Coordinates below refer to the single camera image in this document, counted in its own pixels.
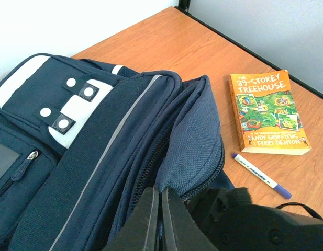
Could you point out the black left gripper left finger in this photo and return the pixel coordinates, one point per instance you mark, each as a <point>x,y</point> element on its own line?
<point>140,231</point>

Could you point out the purple tipped white marker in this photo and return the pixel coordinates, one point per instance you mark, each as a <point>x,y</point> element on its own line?
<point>261,175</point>

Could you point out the orange Treehouse book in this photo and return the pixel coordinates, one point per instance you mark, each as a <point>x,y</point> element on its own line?
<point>266,116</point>

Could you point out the navy blue student backpack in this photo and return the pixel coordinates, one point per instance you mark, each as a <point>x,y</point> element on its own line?
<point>80,140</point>

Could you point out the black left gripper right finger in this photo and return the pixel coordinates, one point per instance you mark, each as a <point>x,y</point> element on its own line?
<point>180,232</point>

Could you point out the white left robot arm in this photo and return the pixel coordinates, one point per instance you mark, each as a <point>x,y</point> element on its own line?
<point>217,219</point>

